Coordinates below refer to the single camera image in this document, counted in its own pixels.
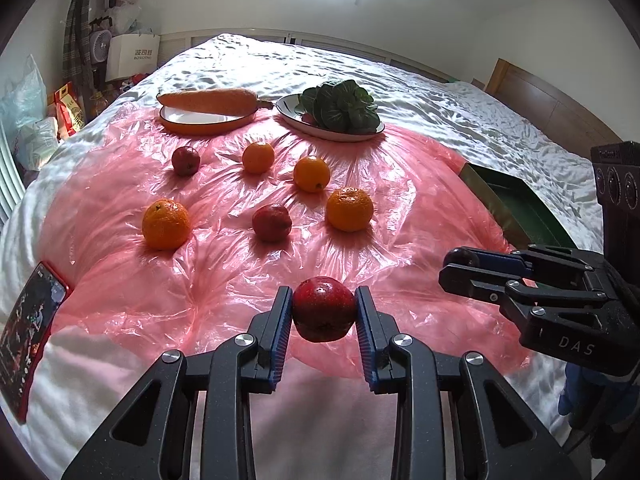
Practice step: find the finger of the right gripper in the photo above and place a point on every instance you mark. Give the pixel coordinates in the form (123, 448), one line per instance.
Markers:
(493, 286)
(500, 262)

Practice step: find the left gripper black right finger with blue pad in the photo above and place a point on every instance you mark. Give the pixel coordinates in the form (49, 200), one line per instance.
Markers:
(496, 435)

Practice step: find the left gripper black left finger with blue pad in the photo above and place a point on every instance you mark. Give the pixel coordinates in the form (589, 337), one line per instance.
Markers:
(149, 433)

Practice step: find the dark plum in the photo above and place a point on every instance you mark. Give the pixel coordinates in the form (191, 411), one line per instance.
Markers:
(463, 256)

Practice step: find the large orange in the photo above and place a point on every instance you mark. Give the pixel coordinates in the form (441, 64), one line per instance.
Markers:
(166, 225)

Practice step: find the blue gloved hand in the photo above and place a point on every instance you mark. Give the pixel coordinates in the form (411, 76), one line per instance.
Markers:
(590, 399)

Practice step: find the green metal tray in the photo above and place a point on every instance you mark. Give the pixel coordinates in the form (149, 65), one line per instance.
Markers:
(524, 218)

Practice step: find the white bed quilt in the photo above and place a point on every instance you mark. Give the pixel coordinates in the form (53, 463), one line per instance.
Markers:
(81, 376)

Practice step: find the wooden headboard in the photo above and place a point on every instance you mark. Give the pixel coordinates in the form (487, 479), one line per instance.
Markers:
(558, 116)

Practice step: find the pink plastic sheet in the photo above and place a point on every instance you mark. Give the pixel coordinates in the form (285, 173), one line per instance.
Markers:
(198, 295)

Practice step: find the green leafy vegetable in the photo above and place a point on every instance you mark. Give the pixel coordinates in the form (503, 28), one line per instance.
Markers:
(349, 97)

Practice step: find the small orange back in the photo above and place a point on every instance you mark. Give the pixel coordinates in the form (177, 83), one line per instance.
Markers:
(258, 158)

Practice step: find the white oval plate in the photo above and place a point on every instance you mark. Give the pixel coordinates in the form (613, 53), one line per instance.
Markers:
(333, 125)

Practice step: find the dark red apple back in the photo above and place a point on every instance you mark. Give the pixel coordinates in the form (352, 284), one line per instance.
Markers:
(185, 161)

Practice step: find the large carrot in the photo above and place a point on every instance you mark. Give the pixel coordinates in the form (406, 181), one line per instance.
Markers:
(229, 102)

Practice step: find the orange rimmed plate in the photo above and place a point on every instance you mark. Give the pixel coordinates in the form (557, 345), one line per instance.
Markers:
(200, 124)

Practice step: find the red gift box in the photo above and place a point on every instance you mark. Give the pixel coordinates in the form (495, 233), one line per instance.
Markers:
(64, 106)

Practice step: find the plastic bag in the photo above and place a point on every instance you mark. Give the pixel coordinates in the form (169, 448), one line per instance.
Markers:
(31, 133)

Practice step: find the white cardboard box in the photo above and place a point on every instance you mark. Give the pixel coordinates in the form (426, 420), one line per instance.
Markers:
(131, 54)

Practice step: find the black camera unit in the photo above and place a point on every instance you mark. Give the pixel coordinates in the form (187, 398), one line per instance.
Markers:
(616, 169)

